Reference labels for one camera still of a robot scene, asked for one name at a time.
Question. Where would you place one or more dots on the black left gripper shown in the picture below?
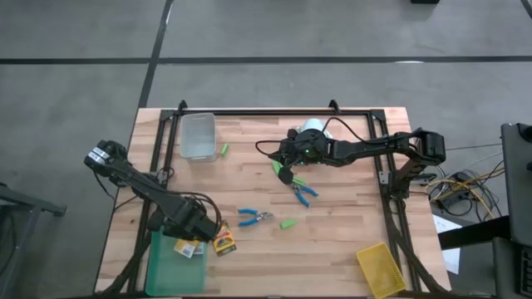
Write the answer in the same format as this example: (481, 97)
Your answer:
(195, 222)

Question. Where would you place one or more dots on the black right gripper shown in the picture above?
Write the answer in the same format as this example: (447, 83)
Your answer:
(309, 151)

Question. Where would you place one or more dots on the green eraser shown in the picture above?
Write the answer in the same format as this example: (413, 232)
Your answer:
(287, 224)
(298, 181)
(225, 149)
(277, 167)

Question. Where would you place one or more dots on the white translucent plastic bin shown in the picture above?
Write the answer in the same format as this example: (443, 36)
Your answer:
(198, 137)

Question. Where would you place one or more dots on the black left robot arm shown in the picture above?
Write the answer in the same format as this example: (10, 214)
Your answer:
(141, 182)

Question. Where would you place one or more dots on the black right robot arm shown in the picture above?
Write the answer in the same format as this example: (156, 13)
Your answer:
(374, 149)

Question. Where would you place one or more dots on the teal plastic cup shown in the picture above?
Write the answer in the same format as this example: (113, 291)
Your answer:
(170, 270)

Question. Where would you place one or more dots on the grey cylindrical cup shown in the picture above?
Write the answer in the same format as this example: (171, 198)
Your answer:
(312, 124)

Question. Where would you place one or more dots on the yellow plastic mesh basket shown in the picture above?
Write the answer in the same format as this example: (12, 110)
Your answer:
(380, 270)

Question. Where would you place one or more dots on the grey metal stand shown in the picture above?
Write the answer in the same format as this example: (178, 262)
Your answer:
(41, 205)

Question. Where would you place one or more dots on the white paper sheet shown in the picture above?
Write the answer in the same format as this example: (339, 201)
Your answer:
(442, 224)

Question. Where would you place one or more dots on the black table beam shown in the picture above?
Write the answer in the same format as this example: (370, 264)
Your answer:
(469, 234)

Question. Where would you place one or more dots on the black equipment cabinet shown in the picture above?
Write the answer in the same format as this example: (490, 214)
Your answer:
(517, 187)

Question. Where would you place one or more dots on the black vented device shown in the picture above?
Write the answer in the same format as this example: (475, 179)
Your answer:
(511, 270)

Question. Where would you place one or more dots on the black aluminium table frame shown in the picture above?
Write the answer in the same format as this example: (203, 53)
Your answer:
(270, 112)

